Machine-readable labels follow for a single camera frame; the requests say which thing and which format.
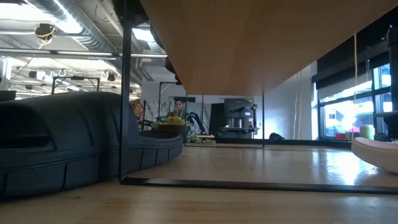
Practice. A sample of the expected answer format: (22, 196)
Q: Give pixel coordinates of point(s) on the black rubber slide sandal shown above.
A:
(62, 130)

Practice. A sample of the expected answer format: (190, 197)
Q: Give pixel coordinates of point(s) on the pink rubber slide sandal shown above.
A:
(376, 154)

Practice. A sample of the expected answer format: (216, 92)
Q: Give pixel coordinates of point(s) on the succulent plant in dark pot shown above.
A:
(174, 119)

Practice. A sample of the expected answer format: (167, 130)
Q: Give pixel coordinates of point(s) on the dark equipment stand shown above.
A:
(237, 109)

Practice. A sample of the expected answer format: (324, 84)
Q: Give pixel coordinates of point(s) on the long ceiling light tube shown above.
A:
(77, 53)

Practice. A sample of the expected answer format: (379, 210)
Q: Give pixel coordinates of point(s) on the green cylinder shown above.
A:
(367, 132)

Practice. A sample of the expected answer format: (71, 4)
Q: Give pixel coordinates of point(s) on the colourful wall mural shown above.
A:
(199, 115)

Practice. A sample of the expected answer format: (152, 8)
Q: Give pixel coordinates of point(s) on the wooden shelf with black frame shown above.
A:
(248, 46)

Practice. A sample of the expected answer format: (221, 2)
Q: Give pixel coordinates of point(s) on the large window with dark frame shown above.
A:
(342, 115)

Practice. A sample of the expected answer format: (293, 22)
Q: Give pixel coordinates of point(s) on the silver ventilation duct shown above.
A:
(81, 28)

